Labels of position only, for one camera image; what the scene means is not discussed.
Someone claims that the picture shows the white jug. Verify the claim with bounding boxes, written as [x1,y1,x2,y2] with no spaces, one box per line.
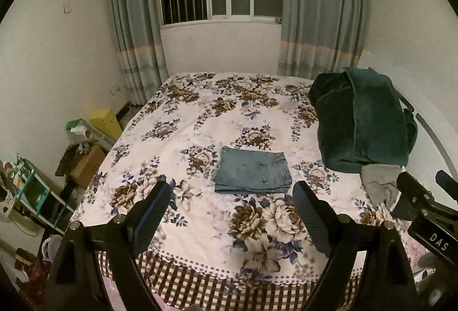
[42,234,64,262]

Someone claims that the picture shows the yellow box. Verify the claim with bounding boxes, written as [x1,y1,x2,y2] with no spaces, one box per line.
[89,107,124,140]

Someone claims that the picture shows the bed with floral sheet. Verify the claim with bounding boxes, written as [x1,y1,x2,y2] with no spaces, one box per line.
[68,72,419,311]

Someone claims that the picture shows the teal storage shelf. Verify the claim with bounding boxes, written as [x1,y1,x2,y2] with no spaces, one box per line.
[0,153,74,235]

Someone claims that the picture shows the green and white bag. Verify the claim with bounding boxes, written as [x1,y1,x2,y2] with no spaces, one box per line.
[65,119,94,145]

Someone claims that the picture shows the grey-blue striped curtain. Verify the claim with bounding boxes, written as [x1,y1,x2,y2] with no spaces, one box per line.
[277,0,373,80]
[104,0,169,107]

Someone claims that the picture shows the white curved headboard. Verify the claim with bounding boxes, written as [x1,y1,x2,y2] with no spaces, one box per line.
[357,49,458,190]

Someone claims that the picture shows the dark red cloth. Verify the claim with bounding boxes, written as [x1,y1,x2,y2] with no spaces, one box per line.
[16,249,52,299]

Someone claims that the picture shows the dark green blanket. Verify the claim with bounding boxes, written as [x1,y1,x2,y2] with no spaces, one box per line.
[308,67,419,175]

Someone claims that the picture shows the grey cloth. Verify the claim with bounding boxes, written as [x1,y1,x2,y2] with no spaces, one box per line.
[360,164,404,207]

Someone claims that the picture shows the cardboard box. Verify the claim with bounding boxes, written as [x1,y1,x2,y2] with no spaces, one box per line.
[69,145,106,189]

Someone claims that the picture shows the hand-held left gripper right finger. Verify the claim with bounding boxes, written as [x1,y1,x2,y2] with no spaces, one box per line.
[292,180,420,311]

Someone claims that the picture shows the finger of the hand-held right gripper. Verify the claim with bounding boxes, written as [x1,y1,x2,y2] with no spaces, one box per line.
[391,171,436,223]
[434,170,458,198]

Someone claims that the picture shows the blue denim pants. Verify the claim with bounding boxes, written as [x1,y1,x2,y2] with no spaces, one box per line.
[213,146,294,195]

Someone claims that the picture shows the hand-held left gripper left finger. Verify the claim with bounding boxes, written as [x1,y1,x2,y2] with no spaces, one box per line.
[43,181,173,311]

